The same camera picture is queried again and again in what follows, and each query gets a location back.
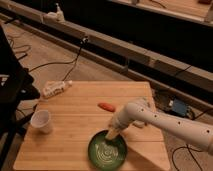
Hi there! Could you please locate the white paper cup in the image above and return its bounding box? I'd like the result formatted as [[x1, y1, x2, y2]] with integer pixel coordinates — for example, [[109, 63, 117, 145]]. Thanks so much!
[[30, 110, 53, 134]]

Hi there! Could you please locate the green ceramic bowl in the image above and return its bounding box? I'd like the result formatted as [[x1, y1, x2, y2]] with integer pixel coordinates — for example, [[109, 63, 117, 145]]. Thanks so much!
[[88, 130, 127, 171]]

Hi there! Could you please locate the orange carrot toy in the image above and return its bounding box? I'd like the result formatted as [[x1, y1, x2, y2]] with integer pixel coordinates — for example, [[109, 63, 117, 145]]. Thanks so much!
[[98, 103, 116, 112]]

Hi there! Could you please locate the white object on ledge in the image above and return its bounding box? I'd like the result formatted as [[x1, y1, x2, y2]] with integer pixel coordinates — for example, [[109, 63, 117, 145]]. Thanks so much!
[[46, 4, 65, 22]]

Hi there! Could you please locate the black cable on floor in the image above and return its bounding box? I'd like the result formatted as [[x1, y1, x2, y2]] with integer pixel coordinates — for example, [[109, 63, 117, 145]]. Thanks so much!
[[28, 35, 90, 83]]

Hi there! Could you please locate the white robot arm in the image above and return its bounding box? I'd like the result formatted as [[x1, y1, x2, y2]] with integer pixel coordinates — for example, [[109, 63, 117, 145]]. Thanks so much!
[[106, 98, 213, 155]]

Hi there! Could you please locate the blue power box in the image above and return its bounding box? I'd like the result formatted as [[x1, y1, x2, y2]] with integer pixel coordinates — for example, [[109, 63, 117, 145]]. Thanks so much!
[[169, 99, 188, 117]]

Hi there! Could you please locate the black cables right floor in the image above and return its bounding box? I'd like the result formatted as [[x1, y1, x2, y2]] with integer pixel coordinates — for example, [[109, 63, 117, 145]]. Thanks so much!
[[171, 108, 213, 171]]

